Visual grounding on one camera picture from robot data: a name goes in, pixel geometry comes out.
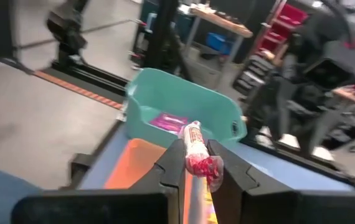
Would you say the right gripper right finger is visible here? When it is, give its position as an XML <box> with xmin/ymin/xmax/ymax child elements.
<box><xmin>206</xmin><ymin>139</ymin><xmax>355</xmax><ymax>224</ymax></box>

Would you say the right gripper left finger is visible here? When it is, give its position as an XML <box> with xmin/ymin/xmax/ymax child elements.
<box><xmin>11</xmin><ymin>138</ymin><xmax>187</xmax><ymax>224</ymax></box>

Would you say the yellow Sour Patch packet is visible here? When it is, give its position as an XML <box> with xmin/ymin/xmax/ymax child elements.
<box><xmin>204</xmin><ymin>186</ymin><xmax>219</xmax><ymax>224</ymax></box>

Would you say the purple Skittles packet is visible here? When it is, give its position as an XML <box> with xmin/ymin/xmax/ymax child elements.
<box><xmin>148</xmin><ymin>111</ymin><xmax>191</xmax><ymax>135</ymax></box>

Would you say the Smarties candy roll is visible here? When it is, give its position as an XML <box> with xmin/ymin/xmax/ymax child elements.
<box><xmin>177</xmin><ymin>120</ymin><xmax>225</xmax><ymax>193</ymax></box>

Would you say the orange plastic bin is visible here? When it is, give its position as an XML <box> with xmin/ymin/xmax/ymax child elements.
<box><xmin>102</xmin><ymin>138</ymin><xmax>194</xmax><ymax>224</ymax></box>

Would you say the red shelf rack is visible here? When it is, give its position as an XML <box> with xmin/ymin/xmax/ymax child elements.
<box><xmin>257</xmin><ymin>2</ymin><xmax>309</xmax><ymax>54</ymax></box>

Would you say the black drawer unit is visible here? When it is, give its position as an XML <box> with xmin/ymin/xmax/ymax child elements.
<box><xmin>232</xmin><ymin>54</ymin><xmax>275</xmax><ymax>96</ymax></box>

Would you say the blue crate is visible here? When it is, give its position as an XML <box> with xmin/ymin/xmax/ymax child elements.
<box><xmin>205</xmin><ymin>32</ymin><xmax>234</xmax><ymax>55</ymax></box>

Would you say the wooden top work table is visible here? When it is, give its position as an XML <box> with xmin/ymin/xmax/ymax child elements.
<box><xmin>177</xmin><ymin>4</ymin><xmax>255</xmax><ymax>40</ymax></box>

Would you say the green plastic bin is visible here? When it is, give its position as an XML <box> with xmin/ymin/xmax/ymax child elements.
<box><xmin>124</xmin><ymin>67</ymin><xmax>249</xmax><ymax>149</ymax></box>

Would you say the black pillar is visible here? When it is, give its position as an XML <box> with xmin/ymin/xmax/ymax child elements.
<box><xmin>146</xmin><ymin>0</ymin><xmax>181</xmax><ymax>72</ymax></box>

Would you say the black table frame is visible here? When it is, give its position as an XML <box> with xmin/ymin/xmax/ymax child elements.
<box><xmin>59</xmin><ymin>119</ymin><xmax>355</xmax><ymax>191</ymax></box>

